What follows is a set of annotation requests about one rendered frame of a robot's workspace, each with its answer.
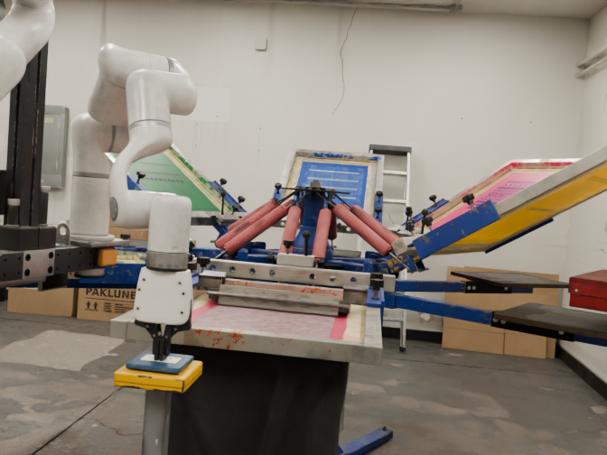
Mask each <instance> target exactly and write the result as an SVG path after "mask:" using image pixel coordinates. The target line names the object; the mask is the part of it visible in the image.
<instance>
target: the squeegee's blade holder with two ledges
mask: <svg viewBox="0 0 607 455"><path fill-rule="evenodd" d="M219 292H220V293H235V294H245V295H254V296H263V297H271V298H280V299H289V300H298V301H308V302H325V303H334V304H339V300H340V296H334V295H325V294H316V293H307V292H288V291H279V290H270V289H261V288H252V287H243V286H234V285H224V284H221V285H220V287H219ZM218 304H226V305H235V306H243V307H252V308H261V309H270V310H280V311H296V312H305V313H314V314H322V315H331V316H338V309H339V308H334V307H325V306H316V305H307V304H299V303H290V302H272V301H263V300H254V299H245V298H236V297H227V296H219V300H218Z"/></svg>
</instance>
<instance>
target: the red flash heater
mask: <svg viewBox="0 0 607 455"><path fill-rule="evenodd" d="M568 292H569V293H570V301H569V306H571V307H576V308H583V309H588V310H594V311H605V312H607V270H605V269H602V270H598V271H594V272H590V273H586V274H579V275H575V276H571V277H570V278H569V286H568Z"/></svg>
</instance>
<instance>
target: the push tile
mask: <svg viewBox="0 0 607 455"><path fill-rule="evenodd" d="M193 360H194V356H189V355H181V354H172V353H170V355H169V356H167V358H166V359H165V360H164V361H160V360H159V359H158V360H154V355H153V351H144V352H142V353H141V354H139V355H138V356H136V357H134V358H133V359H131V360H130V361H128V362H127V363H126V368H132V369H141V370H149V371H157V372H165V373H174V374H179V373H180V372H181V371H183V370H184V369H185V368H186V367H187V366H188V365H189V364H190V363H191V362H192V361H193Z"/></svg>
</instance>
